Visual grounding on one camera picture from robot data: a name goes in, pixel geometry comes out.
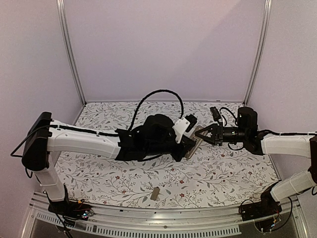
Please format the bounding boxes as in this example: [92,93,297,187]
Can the aluminium frame post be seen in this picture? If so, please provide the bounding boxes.
[243,0,272,105]
[56,0,87,106]

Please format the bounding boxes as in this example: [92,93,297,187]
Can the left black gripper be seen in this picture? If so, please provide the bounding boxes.
[146,137,196,163]

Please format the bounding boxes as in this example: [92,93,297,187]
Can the floral patterned table mat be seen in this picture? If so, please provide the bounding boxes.
[55,101,280,209]

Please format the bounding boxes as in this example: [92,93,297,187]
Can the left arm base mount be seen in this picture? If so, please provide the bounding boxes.
[47,185,94,220]

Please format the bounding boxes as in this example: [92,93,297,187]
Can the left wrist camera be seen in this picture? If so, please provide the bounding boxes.
[172,114,198,144]

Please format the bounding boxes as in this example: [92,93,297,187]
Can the beige battery cover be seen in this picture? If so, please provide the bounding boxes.
[150,187,160,201]

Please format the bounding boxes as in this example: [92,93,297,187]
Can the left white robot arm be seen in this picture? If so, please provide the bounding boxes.
[10,89,197,215]

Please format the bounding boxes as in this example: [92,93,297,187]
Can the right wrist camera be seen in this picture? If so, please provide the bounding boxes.
[210,107,227,126]

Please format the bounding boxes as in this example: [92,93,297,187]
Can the front aluminium rail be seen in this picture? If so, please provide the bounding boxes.
[21,193,309,238]

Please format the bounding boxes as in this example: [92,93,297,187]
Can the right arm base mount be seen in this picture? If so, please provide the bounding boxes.
[238,186,282,221]

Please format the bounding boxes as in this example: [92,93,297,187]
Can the beige remote control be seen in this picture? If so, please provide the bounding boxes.
[185,125,203,160]

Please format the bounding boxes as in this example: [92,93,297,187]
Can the left aluminium frame post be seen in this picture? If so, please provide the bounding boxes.
[56,0,87,106]

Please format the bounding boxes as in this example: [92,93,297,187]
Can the right aluminium frame post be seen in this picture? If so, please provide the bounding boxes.
[243,0,272,105]

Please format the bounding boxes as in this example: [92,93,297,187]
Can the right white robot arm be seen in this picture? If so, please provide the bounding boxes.
[195,107,317,216]

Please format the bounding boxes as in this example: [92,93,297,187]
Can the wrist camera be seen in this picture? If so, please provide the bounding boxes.
[210,107,227,126]
[172,114,198,144]

